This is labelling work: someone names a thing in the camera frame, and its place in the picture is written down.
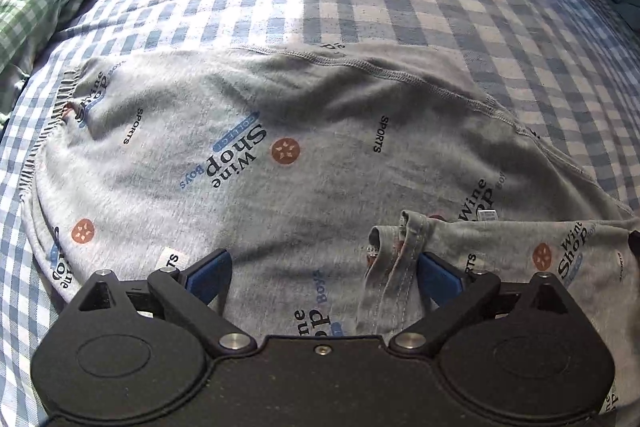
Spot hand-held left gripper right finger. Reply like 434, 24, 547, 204
388, 252, 572, 356

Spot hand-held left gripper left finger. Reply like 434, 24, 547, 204
75, 248, 258, 356

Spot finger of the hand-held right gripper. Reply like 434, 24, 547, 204
627, 228, 640, 279

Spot grey printed pants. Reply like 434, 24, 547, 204
20, 48, 640, 427

